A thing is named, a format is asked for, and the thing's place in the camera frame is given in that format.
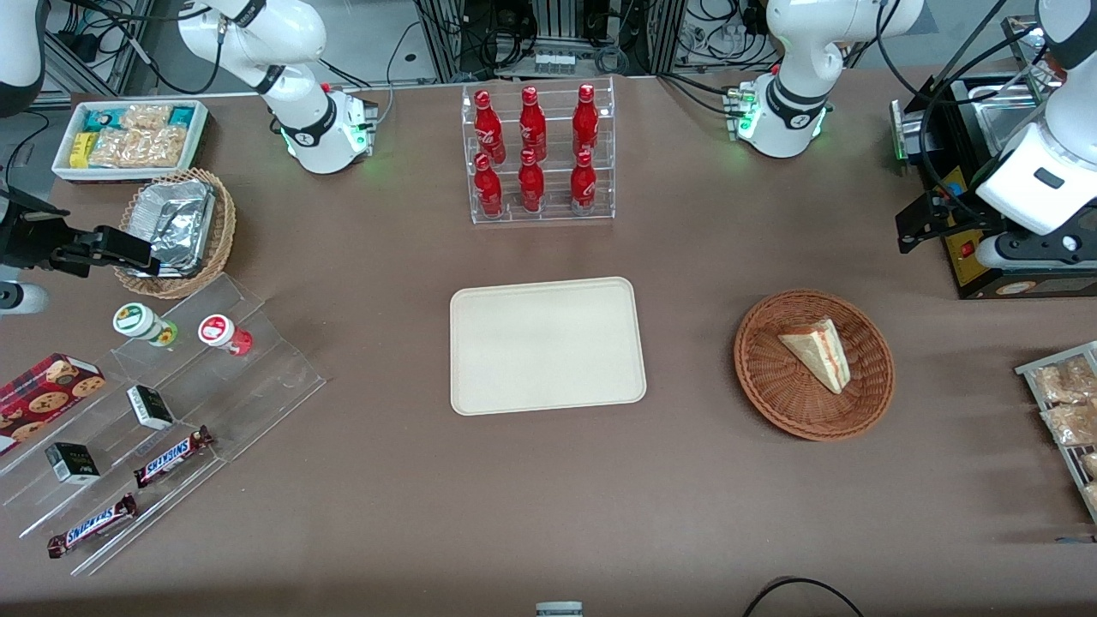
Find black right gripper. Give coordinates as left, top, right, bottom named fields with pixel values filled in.
left=0, top=192, right=165, bottom=279

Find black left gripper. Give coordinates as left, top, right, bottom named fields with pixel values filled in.
left=896, top=192, right=1006, bottom=255

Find triangular sandwich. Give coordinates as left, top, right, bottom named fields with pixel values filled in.
left=776, top=318, right=852, bottom=396

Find light oval wicker basket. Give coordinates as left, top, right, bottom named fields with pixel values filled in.
left=113, top=168, right=237, bottom=300

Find tray of wrapped snacks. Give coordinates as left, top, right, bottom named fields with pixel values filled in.
left=1015, top=340, right=1097, bottom=525

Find round brown wicker basket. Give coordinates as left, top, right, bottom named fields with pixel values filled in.
left=733, top=289, right=896, bottom=443

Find beige plastic tray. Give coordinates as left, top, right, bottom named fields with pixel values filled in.
left=450, top=276, right=648, bottom=417

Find green lidded cup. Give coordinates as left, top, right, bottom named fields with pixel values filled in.
left=112, top=303, right=179, bottom=347

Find black machine with yellow label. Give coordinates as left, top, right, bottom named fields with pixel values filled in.
left=890, top=72, right=1097, bottom=302

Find large clear snack bag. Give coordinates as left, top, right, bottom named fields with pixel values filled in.
left=88, top=127, right=188, bottom=170

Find red lidded cup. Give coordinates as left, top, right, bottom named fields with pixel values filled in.
left=197, top=314, right=254, bottom=357

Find white rectangular bin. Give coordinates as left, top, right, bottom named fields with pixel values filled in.
left=51, top=99, right=212, bottom=186

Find small clear snack bag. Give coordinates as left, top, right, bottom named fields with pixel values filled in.
left=119, top=104, right=174, bottom=131

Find small black box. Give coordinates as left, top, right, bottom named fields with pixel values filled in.
left=126, top=385, right=176, bottom=432
left=45, top=441, right=102, bottom=486

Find red cookie box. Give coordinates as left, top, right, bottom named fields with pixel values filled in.
left=0, top=352, right=107, bottom=456

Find clear acrylic stepped shelf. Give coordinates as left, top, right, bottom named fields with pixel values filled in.
left=0, top=273, right=327, bottom=577

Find red cola bottle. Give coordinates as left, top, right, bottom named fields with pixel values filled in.
left=569, top=150, right=598, bottom=216
left=473, top=89, right=507, bottom=165
left=517, top=149, right=547, bottom=214
left=518, top=86, right=549, bottom=162
left=572, top=83, right=601, bottom=159

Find clear acrylic bottle rack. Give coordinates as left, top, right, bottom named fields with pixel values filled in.
left=460, top=76, right=617, bottom=226

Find red soda cans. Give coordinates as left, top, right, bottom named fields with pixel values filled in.
left=474, top=153, right=506, bottom=219

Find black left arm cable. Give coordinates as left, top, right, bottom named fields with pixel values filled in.
left=872, top=0, right=1040, bottom=217

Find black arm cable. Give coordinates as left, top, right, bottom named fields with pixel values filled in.
left=872, top=0, right=1040, bottom=217
left=50, top=0, right=225, bottom=97

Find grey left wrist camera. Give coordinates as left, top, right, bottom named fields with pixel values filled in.
left=976, top=232, right=1097, bottom=274

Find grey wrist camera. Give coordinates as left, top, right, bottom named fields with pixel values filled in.
left=976, top=232, right=1097, bottom=274
left=0, top=282, right=50, bottom=316

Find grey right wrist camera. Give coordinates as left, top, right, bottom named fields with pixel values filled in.
left=0, top=282, right=50, bottom=316

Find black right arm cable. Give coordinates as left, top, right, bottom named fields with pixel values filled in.
left=50, top=0, right=225, bottom=97

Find black looped cable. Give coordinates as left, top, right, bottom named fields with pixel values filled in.
left=740, top=577, right=868, bottom=617

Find aluminium frame structure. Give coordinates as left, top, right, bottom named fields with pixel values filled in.
left=415, top=0, right=688, bottom=80

